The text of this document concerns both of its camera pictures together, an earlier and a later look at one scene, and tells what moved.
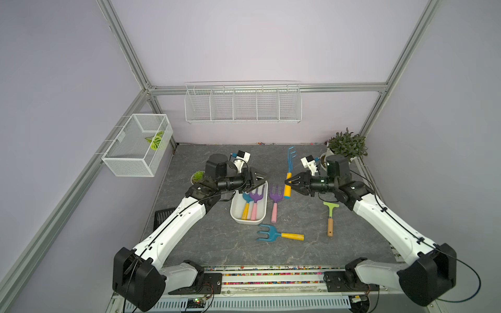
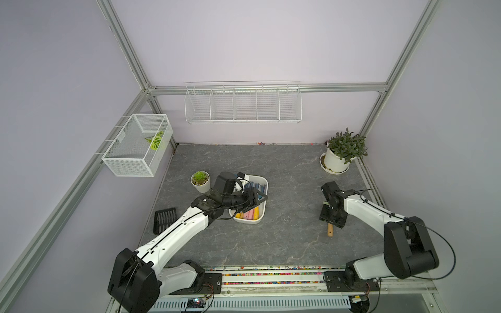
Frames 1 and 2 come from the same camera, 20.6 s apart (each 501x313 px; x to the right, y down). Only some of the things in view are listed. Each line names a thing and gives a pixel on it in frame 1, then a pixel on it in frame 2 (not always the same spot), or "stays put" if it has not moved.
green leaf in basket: x=155 y=139 stays put
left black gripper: x=250 y=177 → x=252 y=201
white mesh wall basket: x=138 y=149 stays put
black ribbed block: x=160 y=215 stays put
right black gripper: x=303 y=189 → x=338 y=223
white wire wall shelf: x=243 y=102 stays put
